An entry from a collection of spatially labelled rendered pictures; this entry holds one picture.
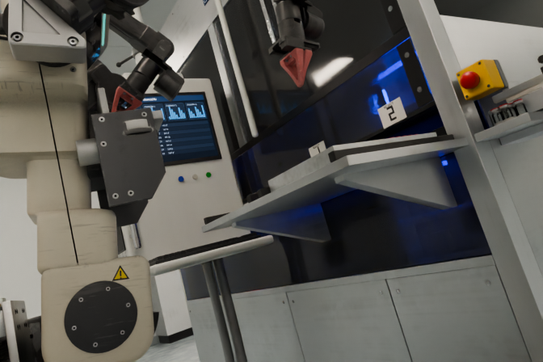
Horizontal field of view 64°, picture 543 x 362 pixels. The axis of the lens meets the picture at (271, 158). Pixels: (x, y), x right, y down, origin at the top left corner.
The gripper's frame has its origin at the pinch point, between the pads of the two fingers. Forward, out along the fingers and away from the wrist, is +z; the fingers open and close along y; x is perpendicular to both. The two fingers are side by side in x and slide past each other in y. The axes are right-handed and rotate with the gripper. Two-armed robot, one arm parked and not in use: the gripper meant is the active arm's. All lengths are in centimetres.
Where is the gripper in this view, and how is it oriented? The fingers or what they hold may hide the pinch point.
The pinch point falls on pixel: (300, 82)
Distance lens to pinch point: 98.2
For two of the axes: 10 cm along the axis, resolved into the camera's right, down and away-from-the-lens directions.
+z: 1.4, 9.5, -2.8
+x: -5.1, 3.1, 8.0
